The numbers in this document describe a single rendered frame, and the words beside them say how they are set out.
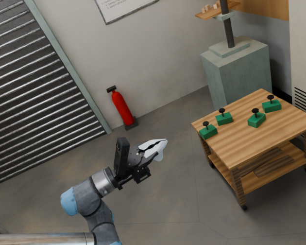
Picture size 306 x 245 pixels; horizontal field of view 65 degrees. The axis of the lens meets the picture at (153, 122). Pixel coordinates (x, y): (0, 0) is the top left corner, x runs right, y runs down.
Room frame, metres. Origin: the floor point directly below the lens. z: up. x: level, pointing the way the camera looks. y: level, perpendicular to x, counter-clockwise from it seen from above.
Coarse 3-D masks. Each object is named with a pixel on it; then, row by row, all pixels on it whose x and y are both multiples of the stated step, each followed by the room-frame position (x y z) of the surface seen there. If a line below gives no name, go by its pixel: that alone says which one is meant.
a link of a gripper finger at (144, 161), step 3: (153, 153) 0.56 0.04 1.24; (156, 153) 0.55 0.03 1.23; (150, 156) 0.55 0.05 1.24; (153, 156) 0.55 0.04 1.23; (141, 159) 0.55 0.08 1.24; (144, 159) 0.55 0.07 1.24; (147, 159) 0.54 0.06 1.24; (150, 159) 0.54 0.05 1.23; (141, 162) 0.54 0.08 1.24; (144, 162) 0.54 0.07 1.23; (147, 162) 0.54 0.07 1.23; (150, 162) 0.54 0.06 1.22; (138, 165) 0.54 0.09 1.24; (141, 165) 0.53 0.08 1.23; (144, 165) 0.53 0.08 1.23; (147, 165) 0.54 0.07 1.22
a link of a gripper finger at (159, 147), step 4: (164, 140) 0.59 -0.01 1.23; (156, 144) 0.58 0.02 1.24; (160, 144) 0.58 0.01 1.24; (164, 144) 0.58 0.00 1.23; (152, 148) 0.58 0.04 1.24; (156, 148) 0.57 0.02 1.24; (160, 148) 0.57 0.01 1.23; (148, 152) 0.57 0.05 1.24; (152, 152) 0.56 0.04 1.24; (160, 152) 0.56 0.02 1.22; (144, 156) 0.56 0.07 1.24; (148, 156) 0.55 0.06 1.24; (156, 156) 0.57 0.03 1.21; (160, 156) 0.57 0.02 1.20; (156, 160) 0.57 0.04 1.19; (160, 160) 0.57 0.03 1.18
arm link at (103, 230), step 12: (96, 228) 0.46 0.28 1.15; (108, 228) 0.45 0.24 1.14; (0, 240) 0.39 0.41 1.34; (12, 240) 0.39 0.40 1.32; (24, 240) 0.39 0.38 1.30; (36, 240) 0.39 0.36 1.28; (48, 240) 0.39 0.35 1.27; (60, 240) 0.40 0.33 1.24; (72, 240) 0.40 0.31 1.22; (84, 240) 0.40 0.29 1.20; (96, 240) 0.40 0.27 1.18; (108, 240) 0.41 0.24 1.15
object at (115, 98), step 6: (108, 90) 2.72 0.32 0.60; (114, 90) 2.73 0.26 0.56; (114, 96) 2.70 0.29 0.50; (120, 96) 2.71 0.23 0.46; (114, 102) 2.70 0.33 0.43; (120, 102) 2.68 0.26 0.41; (120, 108) 2.68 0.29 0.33; (126, 108) 2.70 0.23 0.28; (120, 114) 2.70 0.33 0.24; (126, 114) 2.68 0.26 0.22; (126, 120) 2.68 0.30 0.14; (132, 120) 2.69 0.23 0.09; (126, 126) 2.68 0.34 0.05; (132, 126) 2.66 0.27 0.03
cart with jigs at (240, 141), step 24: (264, 96) 1.45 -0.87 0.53; (216, 120) 1.40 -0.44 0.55; (240, 120) 1.32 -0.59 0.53; (264, 120) 1.21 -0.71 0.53; (288, 120) 1.12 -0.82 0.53; (216, 144) 1.19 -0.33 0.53; (240, 144) 1.10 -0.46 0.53; (264, 144) 1.02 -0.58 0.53; (288, 144) 1.22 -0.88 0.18; (240, 168) 1.19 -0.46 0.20; (264, 168) 1.10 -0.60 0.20; (288, 168) 1.03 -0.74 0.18; (240, 192) 0.99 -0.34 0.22
